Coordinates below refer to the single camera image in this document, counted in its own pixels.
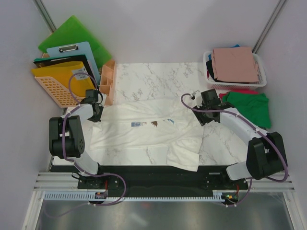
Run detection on red t shirt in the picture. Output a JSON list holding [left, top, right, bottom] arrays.
[[219, 90, 258, 99]]

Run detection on white printed t shirt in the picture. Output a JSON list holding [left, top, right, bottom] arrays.
[[89, 99, 204, 172]]

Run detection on yellow folder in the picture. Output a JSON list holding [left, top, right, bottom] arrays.
[[31, 61, 95, 97]]

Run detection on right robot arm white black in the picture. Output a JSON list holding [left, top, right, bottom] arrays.
[[190, 90, 288, 189]]

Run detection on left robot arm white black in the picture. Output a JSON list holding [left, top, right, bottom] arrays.
[[48, 90, 106, 188]]

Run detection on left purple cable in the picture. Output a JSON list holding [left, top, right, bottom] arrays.
[[61, 72, 128, 207]]

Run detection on white cable duct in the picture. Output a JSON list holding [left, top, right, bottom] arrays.
[[43, 190, 224, 202]]

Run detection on green t shirt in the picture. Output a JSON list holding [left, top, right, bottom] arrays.
[[222, 92, 272, 129]]

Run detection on light blue clipboard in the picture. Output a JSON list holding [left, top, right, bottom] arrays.
[[47, 42, 100, 83]]

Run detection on orange mesh file holder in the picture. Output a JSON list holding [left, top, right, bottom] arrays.
[[34, 53, 99, 108]]

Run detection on peach compartment organizer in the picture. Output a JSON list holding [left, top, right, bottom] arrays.
[[99, 59, 117, 106]]

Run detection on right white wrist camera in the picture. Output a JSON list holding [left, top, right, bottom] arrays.
[[190, 90, 201, 100]]

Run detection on white laundry basket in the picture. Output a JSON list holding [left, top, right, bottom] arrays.
[[203, 51, 267, 90]]

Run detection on black garment in basket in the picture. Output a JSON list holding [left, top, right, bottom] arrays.
[[206, 60, 214, 79]]

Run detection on green plastic board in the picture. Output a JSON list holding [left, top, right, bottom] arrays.
[[38, 15, 112, 68]]

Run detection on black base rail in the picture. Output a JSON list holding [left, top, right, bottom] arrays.
[[72, 165, 248, 197]]

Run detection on black folder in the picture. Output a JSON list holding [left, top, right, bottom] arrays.
[[33, 54, 94, 77]]

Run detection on pink folded t shirt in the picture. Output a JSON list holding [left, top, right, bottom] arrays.
[[211, 46, 258, 83]]

